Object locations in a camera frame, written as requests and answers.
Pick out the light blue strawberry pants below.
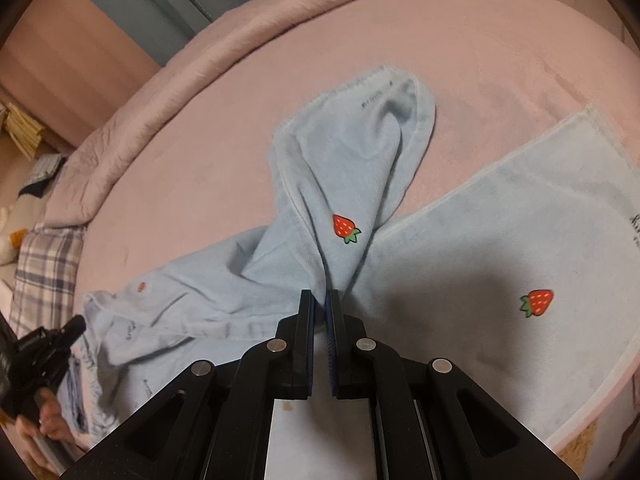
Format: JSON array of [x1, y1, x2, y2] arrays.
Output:
[[70, 67, 639, 445]]

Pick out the person's left hand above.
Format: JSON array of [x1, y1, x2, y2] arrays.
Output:
[[15, 388, 75, 471]]

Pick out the plaid pillow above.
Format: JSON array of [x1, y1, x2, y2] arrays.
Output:
[[9, 226, 86, 338]]

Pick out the brown fuzzy rug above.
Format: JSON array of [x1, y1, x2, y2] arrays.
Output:
[[558, 419, 598, 477]]

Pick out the white plush toy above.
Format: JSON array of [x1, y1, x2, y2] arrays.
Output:
[[1, 194, 47, 290]]

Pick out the yellow tassel curtain tie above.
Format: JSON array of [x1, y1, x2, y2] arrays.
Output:
[[1, 103, 46, 160]]

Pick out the pink curtain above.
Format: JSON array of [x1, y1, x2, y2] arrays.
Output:
[[1, 0, 160, 148]]

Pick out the pink bed sheet mattress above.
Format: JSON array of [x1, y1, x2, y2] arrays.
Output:
[[77, 0, 639, 449]]

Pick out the pink folded quilt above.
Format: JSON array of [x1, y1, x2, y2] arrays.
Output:
[[43, 0, 354, 228]]

